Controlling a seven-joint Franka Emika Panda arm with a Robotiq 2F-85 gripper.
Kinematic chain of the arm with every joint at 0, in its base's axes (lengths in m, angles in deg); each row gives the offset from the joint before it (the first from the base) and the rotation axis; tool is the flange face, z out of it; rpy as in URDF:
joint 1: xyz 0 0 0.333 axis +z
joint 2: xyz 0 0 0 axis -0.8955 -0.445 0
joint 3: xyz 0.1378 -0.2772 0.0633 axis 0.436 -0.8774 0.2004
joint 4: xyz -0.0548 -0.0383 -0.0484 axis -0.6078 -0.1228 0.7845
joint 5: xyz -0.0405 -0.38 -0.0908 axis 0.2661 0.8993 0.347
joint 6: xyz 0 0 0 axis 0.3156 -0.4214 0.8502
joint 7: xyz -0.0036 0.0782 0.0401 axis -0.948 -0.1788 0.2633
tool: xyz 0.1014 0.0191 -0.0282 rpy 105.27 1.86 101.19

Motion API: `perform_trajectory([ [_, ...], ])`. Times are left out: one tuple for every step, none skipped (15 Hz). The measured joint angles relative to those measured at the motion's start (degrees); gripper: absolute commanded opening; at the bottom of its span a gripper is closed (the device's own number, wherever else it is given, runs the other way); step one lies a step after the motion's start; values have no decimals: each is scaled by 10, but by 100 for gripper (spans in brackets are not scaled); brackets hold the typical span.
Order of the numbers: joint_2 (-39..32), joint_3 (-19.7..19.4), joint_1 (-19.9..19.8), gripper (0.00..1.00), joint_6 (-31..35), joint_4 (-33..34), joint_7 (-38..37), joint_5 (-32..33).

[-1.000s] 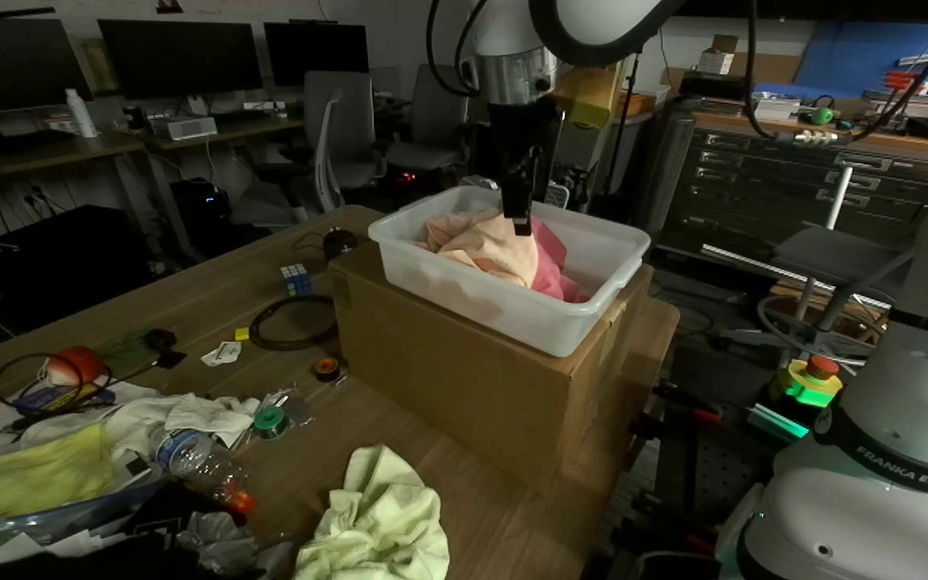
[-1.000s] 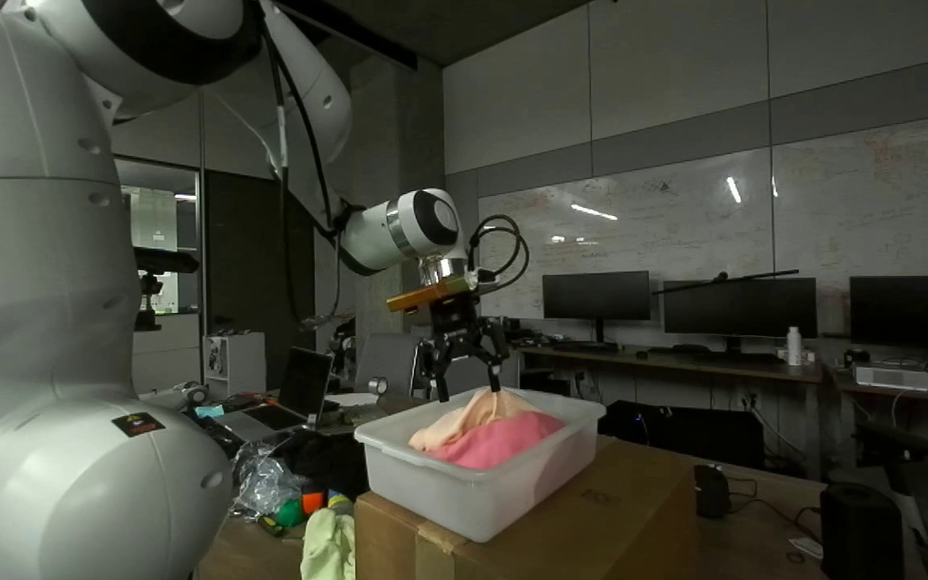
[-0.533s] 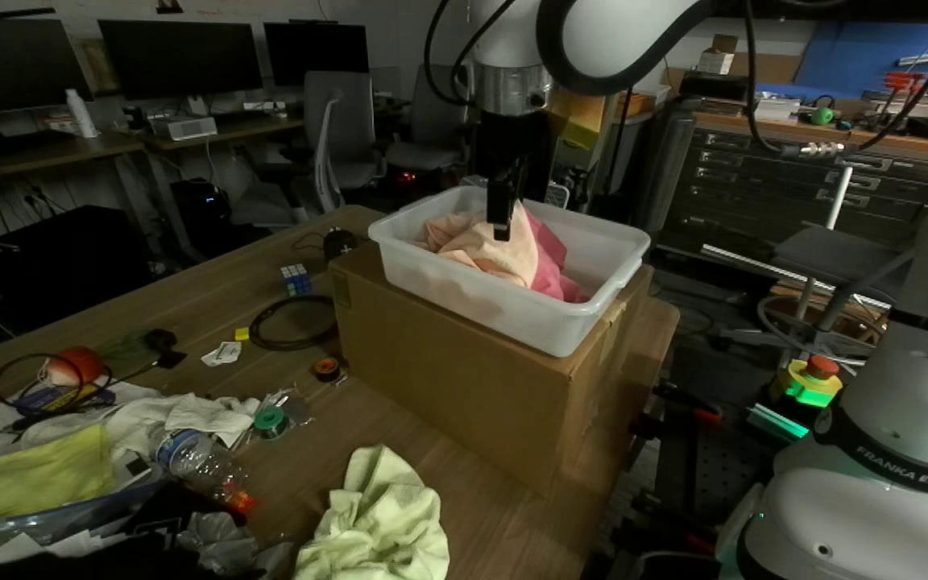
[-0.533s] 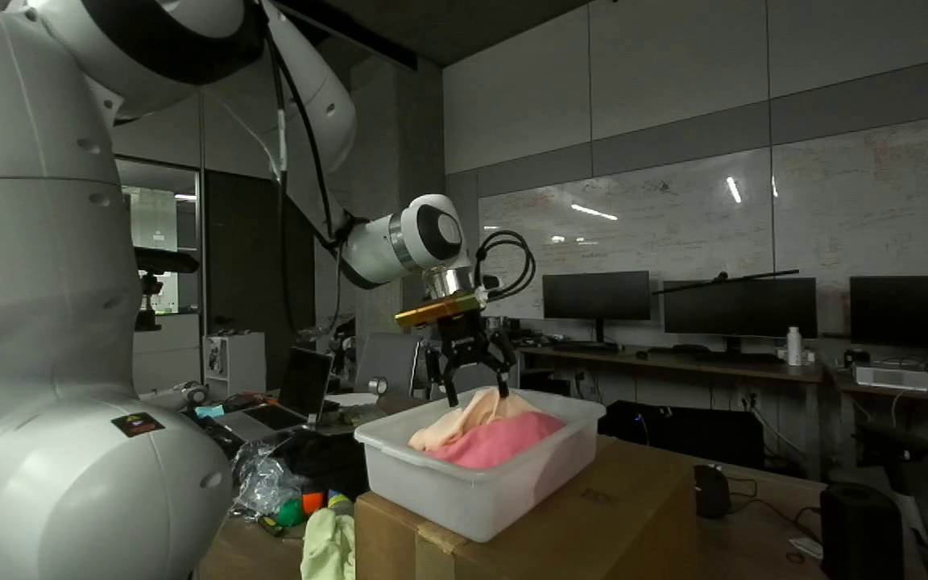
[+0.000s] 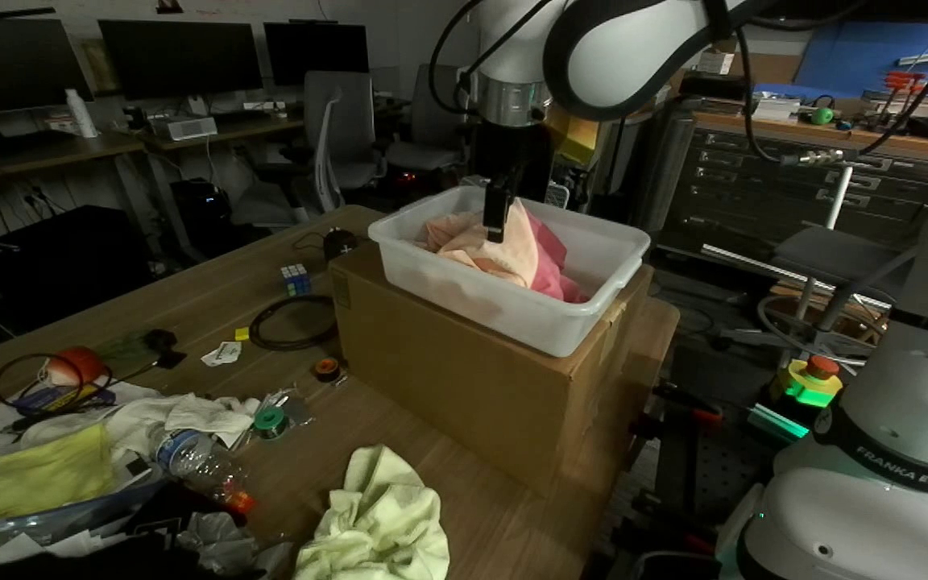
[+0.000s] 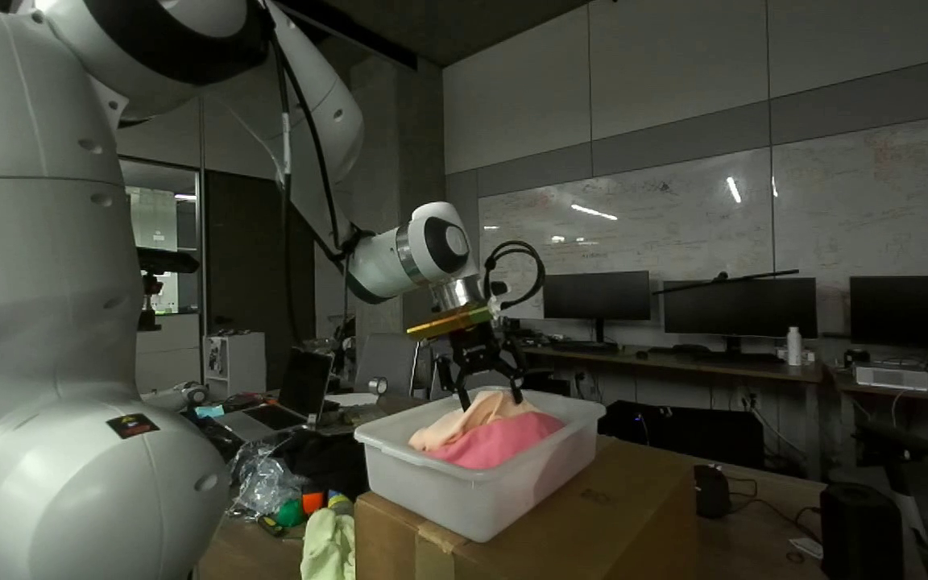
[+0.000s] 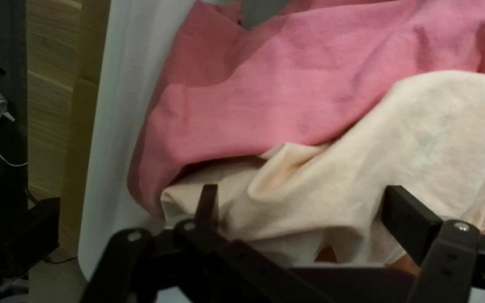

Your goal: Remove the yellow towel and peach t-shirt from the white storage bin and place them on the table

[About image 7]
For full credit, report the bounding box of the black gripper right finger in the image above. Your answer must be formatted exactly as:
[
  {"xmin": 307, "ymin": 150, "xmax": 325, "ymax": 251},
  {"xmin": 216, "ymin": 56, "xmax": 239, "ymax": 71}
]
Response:
[{"xmin": 381, "ymin": 184, "xmax": 485, "ymax": 303}]

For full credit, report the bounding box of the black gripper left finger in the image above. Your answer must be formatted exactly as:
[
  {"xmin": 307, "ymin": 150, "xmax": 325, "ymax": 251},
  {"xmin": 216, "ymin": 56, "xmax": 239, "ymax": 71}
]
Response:
[{"xmin": 79, "ymin": 184, "xmax": 334, "ymax": 303}]

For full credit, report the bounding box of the peach t-shirt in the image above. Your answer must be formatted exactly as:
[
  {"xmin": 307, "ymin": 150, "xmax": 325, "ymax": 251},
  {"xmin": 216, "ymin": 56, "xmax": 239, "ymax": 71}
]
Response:
[{"xmin": 158, "ymin": 69, "xmax": 485, "ymax": 271}]

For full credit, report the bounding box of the white plastic storage bin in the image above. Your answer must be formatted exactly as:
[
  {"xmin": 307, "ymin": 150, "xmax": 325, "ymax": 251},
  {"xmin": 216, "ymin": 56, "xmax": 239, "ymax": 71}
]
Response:
[{"xmin": 76, "ymin": 0, "xmax": 485, "ymax": 303}]

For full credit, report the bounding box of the black stand base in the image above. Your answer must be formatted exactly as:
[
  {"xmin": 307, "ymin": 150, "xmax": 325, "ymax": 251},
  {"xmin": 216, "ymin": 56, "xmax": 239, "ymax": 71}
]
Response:
[{"xmin": 0, "ymin": 196, "xmax": 62, "ymax": 303}]

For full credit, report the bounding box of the pink cloth garment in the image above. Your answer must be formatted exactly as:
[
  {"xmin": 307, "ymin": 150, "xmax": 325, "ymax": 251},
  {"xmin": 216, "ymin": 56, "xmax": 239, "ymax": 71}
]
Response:
[{"xmin": 126, "ymin": 0, "xmax": 485, "ymax": 217}]

